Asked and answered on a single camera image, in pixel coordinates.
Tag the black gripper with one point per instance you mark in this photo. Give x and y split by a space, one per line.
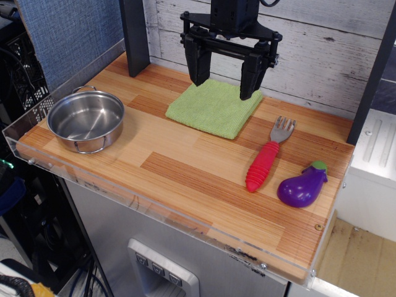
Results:
231 29

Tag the purple toy eggplant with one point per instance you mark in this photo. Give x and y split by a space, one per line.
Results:
301 191

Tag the green folded cloth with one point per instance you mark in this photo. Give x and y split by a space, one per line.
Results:
213 107

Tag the clear acrylic table guard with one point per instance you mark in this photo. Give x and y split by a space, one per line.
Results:
247 216

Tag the small steel pot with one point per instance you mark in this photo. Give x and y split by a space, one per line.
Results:
88 121

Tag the blue fabric partition panel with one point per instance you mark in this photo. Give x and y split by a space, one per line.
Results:
73 40

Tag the black crate rack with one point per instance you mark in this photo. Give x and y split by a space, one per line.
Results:
23 85

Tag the steel cabinet with dispenser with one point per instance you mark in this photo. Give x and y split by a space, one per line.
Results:
145 248

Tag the fork with red handle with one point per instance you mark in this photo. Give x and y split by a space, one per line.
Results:
261 166

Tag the black left post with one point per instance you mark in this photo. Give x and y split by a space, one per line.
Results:
135 35

